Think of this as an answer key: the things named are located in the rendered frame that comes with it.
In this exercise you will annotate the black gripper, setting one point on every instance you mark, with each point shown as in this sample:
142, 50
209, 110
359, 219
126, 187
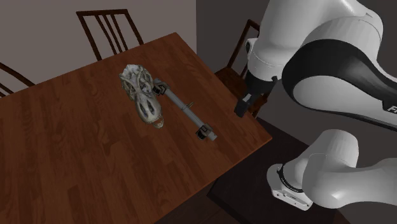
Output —
259, 86

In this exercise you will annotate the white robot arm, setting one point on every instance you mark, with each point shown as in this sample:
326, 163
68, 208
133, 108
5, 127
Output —
328, 93

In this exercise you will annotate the dark wooden slat-back chair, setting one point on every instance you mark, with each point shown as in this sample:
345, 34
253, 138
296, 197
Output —
15, 77
88, 26
231, 80

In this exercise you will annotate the grey bar clamp tool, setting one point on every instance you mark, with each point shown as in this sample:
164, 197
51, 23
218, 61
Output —
183, 105

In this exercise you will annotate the dark robot stand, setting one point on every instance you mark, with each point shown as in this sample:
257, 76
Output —
257, 176

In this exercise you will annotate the grey dinosaur skull figure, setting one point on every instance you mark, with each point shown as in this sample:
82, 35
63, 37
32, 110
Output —
141, 90

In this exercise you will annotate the brown wooden table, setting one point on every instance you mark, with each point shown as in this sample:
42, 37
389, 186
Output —
77, 145

